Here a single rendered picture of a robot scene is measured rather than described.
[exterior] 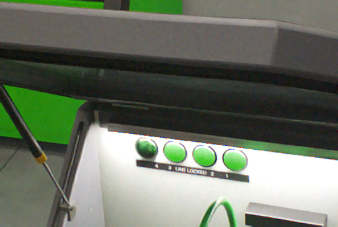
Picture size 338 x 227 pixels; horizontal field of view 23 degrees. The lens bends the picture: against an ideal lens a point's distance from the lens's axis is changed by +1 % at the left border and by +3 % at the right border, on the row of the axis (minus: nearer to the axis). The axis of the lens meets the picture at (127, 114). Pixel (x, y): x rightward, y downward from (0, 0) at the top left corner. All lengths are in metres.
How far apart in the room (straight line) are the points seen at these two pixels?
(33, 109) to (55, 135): 0.18
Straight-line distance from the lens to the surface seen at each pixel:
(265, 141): 1.52
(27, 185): 4.25
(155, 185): 1.67
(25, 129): 1.40
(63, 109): 4.30
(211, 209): 1.37
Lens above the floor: 2.17
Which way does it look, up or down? 27 degrees down
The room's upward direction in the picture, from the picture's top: 5 degrees counter-clockwise
